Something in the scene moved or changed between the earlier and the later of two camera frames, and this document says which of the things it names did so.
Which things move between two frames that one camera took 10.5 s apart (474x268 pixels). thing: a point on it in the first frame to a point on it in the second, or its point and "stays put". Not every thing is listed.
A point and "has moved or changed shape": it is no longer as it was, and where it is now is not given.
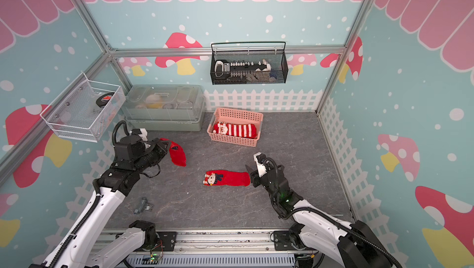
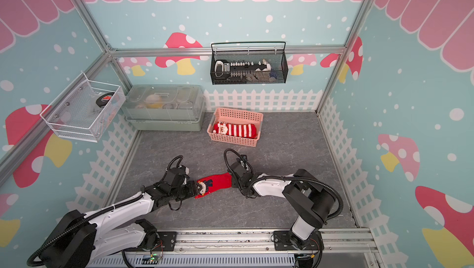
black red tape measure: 103,100 stays put
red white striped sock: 244,130 stays put
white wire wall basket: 82,112 stays put
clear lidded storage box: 172,107 stays put
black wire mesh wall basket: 249,67 stays put
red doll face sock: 222,178 has moved or changed shape
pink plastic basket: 230,116 stays put
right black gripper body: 264,182 to 237,185
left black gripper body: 152,155 to 183,192
